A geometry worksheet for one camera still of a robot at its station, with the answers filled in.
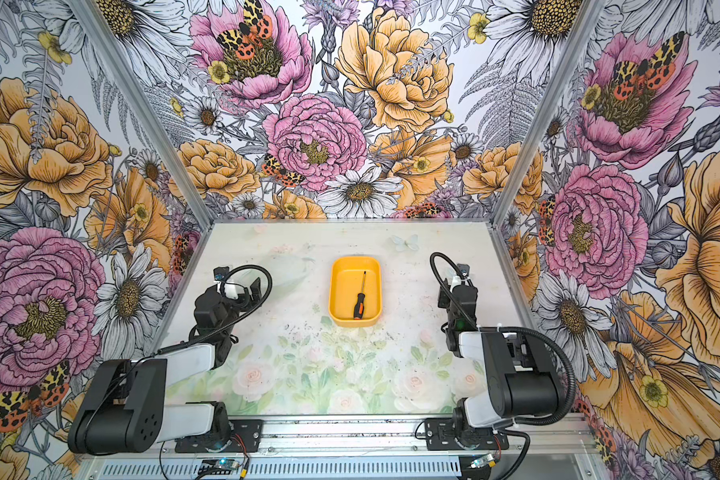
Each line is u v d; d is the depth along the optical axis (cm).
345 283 104
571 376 42
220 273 76
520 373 45
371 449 74
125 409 43
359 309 94
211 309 67
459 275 78
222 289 76
